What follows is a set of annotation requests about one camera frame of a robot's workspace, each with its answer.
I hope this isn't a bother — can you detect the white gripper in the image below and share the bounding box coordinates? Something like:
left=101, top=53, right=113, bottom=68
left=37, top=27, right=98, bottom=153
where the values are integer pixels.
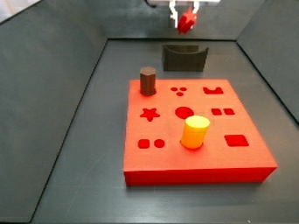
left=145, top=0, right=220, bottom=28

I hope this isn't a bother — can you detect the red star prism object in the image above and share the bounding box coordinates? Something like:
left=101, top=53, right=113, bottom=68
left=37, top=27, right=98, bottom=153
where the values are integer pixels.
left=177, top=9, right=197, bottom=34

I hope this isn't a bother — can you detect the black curved fixture stand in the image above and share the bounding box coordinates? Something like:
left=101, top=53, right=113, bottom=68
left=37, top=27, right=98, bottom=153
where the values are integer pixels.
left=163, top=45, right=209, bottom=72

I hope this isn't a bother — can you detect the dark brown hexagonal peg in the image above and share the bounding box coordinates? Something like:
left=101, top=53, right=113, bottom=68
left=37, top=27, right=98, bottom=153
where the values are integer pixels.
left=140, top=66, right=154, bottom=96

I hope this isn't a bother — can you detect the yellow cylinder peg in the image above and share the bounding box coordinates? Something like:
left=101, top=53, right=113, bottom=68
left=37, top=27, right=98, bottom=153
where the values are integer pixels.
left=180, top=115, right=211, bottom=149

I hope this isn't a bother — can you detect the red shape sorting block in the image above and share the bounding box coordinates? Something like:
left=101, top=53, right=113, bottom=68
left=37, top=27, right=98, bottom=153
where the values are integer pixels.
left=124, top=80, right=277, bottom=186

